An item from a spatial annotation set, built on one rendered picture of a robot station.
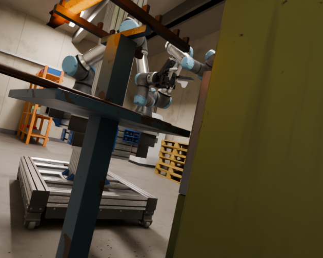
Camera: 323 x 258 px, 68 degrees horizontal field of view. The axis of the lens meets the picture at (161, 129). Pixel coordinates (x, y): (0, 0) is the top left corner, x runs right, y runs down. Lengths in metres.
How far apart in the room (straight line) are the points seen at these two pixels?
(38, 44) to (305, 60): 8.81
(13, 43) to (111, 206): 7.77
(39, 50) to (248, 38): 8.65
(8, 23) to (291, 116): 8.95
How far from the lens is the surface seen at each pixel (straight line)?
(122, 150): 1.79
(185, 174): 0.85
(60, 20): 0.84
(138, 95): 1.37
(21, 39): 9.05
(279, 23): 0.54
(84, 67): 1.57
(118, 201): 1.71
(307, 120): 0.45
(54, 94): 0.46
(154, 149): 6.34
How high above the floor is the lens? 0.62
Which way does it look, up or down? 4 degrees up
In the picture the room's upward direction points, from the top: 12 degrees clockwise
